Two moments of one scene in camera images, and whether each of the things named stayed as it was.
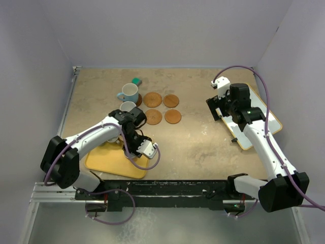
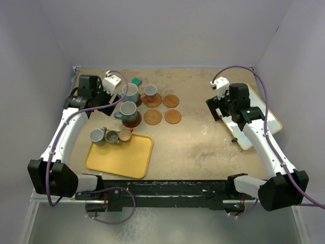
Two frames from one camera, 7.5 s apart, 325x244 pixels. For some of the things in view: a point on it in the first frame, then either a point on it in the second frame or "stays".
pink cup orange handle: (130, 155) to (150, 93)
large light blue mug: (130, 93) stays
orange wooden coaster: (171, 100) stays
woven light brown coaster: (154, 117) stays
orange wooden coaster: (172, 116) stays
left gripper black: (133, 149) to (108, 96)
